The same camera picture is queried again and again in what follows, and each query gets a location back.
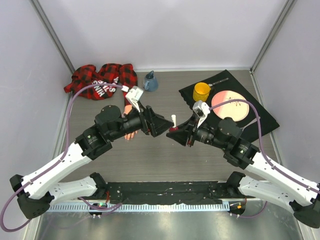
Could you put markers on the pink cream plate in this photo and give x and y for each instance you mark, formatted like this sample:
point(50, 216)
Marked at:
point(236, 110)

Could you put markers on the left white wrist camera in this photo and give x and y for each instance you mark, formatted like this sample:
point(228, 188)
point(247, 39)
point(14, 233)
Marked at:
point(133, 96)

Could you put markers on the red nail polish bottle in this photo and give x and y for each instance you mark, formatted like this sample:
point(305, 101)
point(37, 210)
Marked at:
point(172, 129)

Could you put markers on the black placemat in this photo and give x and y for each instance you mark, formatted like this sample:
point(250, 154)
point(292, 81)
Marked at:
point(246, 88)

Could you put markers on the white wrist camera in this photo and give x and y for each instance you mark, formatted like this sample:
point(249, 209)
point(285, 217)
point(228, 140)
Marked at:
point(133, 96)
point(202, 110)

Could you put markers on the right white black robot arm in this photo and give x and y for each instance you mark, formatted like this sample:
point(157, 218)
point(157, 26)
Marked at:
point(284, 188)

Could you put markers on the mannequin hand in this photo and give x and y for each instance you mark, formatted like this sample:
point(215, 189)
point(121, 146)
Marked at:
point(126, 111)

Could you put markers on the red black plaid shirt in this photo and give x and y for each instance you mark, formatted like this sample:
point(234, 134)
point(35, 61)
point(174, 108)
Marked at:
point(104, 80)

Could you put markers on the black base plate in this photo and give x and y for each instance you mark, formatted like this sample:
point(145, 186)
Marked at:
point(167, 193)

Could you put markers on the blue ceramic jug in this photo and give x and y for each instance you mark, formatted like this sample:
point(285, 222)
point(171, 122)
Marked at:
point(150, 83)

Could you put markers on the dark handled knife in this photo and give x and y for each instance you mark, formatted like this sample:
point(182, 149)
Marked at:
point(218, 82)

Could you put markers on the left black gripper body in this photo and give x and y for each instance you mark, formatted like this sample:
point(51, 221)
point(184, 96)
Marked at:
point(146, 124)

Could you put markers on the white nail polish cap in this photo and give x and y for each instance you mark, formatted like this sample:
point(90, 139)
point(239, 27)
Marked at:
point(174, 120)

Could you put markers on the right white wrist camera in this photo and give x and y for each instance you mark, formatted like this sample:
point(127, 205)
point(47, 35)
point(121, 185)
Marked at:
point(202, 110)

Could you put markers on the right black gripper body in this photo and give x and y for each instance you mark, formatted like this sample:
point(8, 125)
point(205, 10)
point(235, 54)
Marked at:
point(198, 134)

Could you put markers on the yellow mug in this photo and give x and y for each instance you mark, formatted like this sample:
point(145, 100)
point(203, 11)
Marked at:
point(201, 92)

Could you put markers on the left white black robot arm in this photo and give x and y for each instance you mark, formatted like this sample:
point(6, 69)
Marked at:
point(38, 191)

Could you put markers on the white cable duct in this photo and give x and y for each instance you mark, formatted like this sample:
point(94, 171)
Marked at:
point(131, 208)

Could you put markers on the silver fork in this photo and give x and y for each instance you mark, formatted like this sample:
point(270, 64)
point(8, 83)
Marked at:
point(251, 122)

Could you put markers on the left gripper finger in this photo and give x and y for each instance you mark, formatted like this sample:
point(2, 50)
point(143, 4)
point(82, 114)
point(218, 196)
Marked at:
point(158, 128)
point(158, 119)

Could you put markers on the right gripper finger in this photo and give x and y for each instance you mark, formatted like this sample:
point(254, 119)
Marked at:
point(188, 124)
point(181, 136)

